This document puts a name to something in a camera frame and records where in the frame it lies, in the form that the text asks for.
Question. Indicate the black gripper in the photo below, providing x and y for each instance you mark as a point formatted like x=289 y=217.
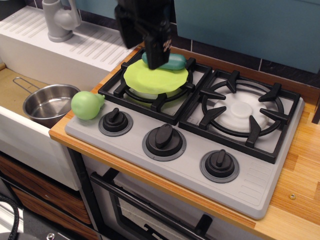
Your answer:
x=139 y=18

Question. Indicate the dark green toy cucumber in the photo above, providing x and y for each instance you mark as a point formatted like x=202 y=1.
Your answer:
x=175 y=61

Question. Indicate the light green toy pear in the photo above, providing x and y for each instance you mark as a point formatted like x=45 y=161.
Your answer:
x=86 y=105

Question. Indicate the lime green plate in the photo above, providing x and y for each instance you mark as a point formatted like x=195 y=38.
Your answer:
x=158 y=81

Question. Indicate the small steel pot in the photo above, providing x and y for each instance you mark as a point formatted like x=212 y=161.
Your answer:
x=47 y=105

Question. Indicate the black left burner grate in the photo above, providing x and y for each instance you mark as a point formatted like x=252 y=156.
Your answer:
x=166 y=107

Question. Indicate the grey toy faucet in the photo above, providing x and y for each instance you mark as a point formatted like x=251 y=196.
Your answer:
x=60 y=22

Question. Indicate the black left stove knob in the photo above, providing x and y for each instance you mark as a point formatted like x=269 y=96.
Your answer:
x=115 y=123

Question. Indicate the black stove knob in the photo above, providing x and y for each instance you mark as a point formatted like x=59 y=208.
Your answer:
x=164 y=143
x=219 y=166
x=115 y=123

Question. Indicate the black middle stove knob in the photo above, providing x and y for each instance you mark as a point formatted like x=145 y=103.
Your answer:
x=164 y=143

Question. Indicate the black right stove knob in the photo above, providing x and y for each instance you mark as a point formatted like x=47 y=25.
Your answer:
x=219 y=166

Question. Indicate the toy oven door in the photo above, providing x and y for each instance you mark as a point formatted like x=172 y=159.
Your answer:
x=147 y=222

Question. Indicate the grey toy stove top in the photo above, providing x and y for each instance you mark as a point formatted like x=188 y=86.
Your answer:
x=250 y=193

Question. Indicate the wood grain drawer front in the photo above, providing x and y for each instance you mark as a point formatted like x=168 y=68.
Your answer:
x=47 y=198

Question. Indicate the teal wall cabinet left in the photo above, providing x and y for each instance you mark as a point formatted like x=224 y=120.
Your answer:
x=106 y=8

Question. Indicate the teal wall cabinet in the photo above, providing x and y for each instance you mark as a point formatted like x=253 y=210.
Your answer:
x=286 y=32
x=106 y=8

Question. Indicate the teal wall cabinet right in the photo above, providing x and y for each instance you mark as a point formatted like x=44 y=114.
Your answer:
x=286 y=32

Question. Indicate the black oven door handle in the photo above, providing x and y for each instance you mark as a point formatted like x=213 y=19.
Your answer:
x=157 y=198

